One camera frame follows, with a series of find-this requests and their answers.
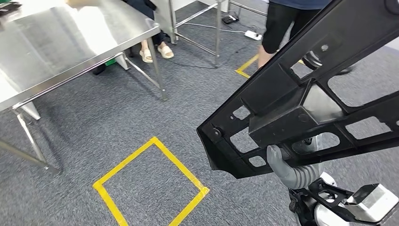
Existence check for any black power adapter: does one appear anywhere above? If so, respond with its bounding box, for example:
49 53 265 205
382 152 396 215
222 14 239 25

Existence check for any white power strip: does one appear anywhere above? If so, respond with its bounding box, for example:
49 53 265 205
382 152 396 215
244 30 263 41

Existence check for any long black plastic part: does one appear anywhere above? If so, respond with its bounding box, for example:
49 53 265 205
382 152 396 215
196 0 399 180

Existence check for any steel table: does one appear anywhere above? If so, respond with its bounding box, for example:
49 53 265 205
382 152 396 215
154 0 269 68

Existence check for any white floor cable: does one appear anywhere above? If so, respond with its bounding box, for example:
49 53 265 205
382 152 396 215
184 22 247 34

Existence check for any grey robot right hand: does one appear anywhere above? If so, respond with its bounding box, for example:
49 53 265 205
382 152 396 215
266 145 324 190

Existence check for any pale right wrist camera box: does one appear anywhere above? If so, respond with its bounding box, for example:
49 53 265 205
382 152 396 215
344 183 399 224

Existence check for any steel workbench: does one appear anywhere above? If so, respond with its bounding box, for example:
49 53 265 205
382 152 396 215
0 0 169 175

